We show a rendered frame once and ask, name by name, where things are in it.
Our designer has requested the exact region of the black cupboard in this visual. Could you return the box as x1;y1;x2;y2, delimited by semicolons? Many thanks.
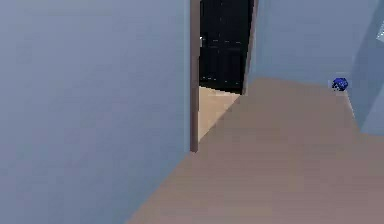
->
198;0;252;95

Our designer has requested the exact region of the blue ball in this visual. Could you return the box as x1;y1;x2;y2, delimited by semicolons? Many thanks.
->
331;77;349;92

